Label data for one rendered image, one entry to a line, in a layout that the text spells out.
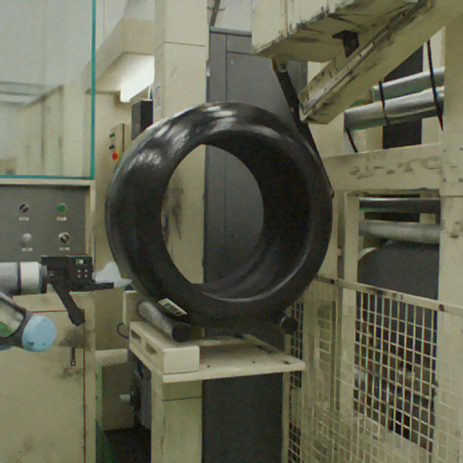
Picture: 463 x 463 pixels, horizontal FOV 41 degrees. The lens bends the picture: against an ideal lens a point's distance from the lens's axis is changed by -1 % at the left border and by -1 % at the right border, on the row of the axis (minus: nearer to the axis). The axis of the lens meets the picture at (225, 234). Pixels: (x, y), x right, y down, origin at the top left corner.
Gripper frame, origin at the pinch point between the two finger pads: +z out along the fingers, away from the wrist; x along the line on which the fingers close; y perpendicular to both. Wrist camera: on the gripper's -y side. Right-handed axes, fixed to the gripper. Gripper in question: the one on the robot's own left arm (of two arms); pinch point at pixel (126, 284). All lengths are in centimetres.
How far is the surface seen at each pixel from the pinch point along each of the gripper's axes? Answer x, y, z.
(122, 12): 936, 346, 192
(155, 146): -9.0, 32.4, 4.5
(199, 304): -11.2, -3.7, 14.7
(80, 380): 59, -40, -3
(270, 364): -9.8, -20.0, 33.9
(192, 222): 26.4, 13.9, 25.1
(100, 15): 930, 333, 154
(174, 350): -10.6, -14.2, 8.8
